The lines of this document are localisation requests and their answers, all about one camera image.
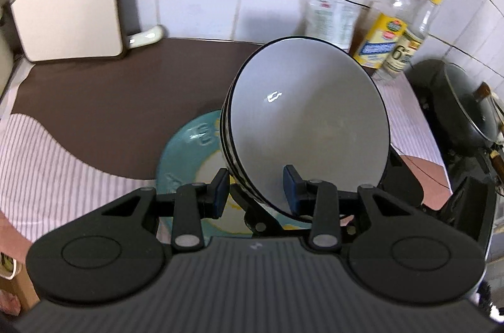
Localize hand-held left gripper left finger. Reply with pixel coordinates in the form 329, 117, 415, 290
101, 168, 231, 253

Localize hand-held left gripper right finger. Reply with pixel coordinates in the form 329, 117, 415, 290
283, 164, 406, 251

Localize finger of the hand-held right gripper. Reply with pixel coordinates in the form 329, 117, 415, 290
230, 185, 284, 236
378, 150, 425, 205

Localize blue fried egg print plate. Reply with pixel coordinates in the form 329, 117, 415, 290
155, 110, 316, 236

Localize black rimmed white bowl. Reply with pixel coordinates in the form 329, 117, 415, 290
220, 36, 391, 219

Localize dark wok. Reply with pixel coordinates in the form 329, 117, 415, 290
405, 59, 504, 160

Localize glass wok lid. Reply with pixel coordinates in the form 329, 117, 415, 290
443, 63, 504, 145

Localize clear vinegar bottle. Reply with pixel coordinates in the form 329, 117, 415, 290
372, 0, 444, 82

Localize yellow label oil bottle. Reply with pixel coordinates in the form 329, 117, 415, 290
352, 0, 421, 68

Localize striped tablecloth with brown patch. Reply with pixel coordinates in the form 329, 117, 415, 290
0, 37, 453, 251

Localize white plastic packet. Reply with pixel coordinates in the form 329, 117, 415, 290
305, 0, 361, 52

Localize cardboard box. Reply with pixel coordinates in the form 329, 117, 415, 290
0, 270, 40, 318

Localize white rice cooker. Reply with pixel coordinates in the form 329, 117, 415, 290
0, 8, 18, 101

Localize pale green handle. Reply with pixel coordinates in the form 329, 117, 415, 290
125, 25, 165, 49

